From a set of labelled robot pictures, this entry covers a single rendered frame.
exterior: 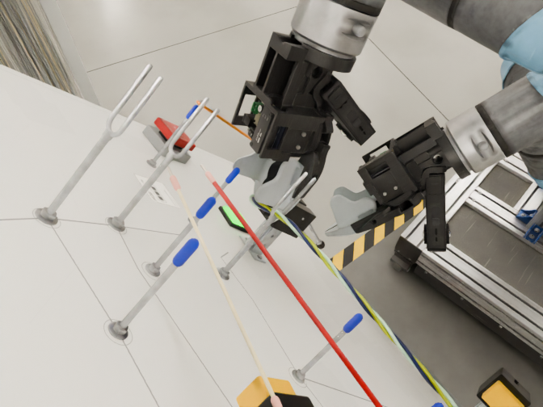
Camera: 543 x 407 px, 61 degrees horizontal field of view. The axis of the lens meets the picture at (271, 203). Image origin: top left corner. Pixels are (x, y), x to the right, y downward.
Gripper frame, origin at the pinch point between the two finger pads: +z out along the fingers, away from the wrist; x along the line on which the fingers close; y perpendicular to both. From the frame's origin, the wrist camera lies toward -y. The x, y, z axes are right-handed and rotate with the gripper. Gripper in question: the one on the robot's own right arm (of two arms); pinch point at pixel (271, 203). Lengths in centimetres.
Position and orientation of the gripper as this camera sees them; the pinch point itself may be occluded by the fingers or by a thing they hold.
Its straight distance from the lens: 57.6
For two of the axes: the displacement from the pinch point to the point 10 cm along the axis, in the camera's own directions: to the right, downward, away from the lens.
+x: 4.7, 6.1, -6.3
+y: -8.1, 0.2, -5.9
